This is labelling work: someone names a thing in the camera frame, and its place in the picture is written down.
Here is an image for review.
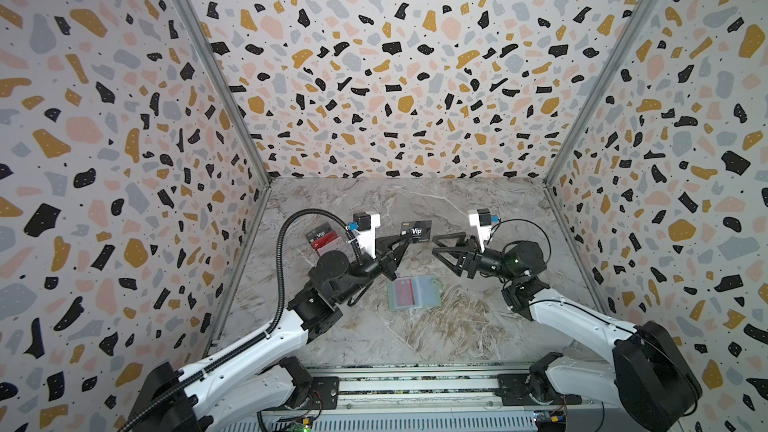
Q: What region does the red card in box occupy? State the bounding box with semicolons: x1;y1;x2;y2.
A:
310;234;339;254

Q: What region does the clear acrylic card box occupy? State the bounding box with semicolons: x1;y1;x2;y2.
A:
304;222;355;262

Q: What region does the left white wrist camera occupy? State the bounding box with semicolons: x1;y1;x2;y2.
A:
349;212;381;258

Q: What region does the red card in holder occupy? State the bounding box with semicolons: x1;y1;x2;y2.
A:
392;278;416;310

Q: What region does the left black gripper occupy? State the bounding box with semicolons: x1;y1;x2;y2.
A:
338;231;413;306

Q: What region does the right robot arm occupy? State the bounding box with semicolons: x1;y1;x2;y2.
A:
432;233;702;431

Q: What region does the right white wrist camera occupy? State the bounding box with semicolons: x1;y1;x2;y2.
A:
468;208;500;252

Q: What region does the grey VIP card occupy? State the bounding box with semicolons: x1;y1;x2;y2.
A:
400;220;432;243

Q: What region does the aluminium front rail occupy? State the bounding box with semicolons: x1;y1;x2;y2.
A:
160;362;670;418

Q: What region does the left black corrugated cable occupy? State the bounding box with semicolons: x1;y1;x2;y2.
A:
116;208;355;432

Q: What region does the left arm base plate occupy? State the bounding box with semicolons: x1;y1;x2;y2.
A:
257;375;341;413

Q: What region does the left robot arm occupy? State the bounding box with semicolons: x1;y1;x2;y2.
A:
122;233;413;431

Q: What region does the right thin black cable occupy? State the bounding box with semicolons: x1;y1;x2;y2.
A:
488;218;553;265

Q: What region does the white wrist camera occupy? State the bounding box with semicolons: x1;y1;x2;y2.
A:
468;208;500;252
349;212;381;258

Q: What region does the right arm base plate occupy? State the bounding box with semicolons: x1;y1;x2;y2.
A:
495;373;582;406

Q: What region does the black VIP card in box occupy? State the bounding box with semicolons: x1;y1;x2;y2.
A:
305;222;337;244

